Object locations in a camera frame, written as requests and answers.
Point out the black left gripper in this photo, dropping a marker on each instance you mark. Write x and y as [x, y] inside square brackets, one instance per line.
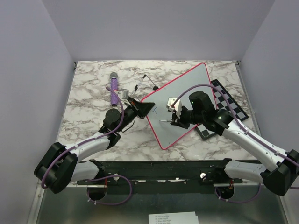
[140, 108]

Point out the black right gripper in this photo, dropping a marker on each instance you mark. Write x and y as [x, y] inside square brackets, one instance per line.
[180, 122]

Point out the pink framed whiteboard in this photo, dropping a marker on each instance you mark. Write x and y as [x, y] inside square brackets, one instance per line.
[194, 90]

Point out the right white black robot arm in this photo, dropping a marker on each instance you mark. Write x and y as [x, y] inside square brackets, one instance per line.
[277, 168]

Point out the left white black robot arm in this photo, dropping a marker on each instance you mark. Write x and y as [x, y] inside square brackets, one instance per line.
[62, 164]

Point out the black whiteboard stand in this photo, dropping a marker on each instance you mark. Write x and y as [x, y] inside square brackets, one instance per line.
[153, 86]

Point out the purple toy microphone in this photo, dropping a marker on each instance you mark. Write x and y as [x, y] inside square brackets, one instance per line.
[113, 86]

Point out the black white chessboard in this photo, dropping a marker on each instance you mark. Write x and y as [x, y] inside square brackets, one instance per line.
[221, 104]

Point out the white instruction paper sheet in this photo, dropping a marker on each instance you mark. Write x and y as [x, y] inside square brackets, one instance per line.
[174, 218]

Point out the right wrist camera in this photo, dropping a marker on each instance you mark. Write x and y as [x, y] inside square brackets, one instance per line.
[174, 105]

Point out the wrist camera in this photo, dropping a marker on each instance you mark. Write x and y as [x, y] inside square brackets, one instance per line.
[123, 94]
[174, 105]

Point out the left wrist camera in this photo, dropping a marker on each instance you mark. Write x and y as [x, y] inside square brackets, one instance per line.
[123, 94]

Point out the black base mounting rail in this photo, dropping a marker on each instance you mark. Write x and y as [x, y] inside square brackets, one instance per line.
[160, 177]

